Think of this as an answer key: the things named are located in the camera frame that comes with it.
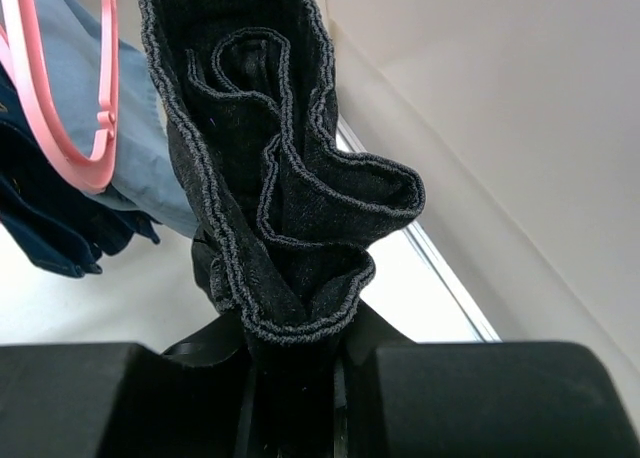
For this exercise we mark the navy blue trousers hanging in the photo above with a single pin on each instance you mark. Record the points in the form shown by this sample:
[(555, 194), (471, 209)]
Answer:
[(59, 229)]

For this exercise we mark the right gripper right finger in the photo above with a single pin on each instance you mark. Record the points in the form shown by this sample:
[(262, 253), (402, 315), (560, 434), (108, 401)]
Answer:
[(514, 399)]

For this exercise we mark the black trousers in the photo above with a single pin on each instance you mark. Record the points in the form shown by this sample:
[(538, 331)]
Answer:
[(285, 218)]

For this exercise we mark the pink hanger with jeans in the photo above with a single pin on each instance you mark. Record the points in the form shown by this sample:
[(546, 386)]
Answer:
[(64, 66)]

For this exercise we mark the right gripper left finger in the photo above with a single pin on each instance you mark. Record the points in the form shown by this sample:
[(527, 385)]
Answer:
[(116, 400)]

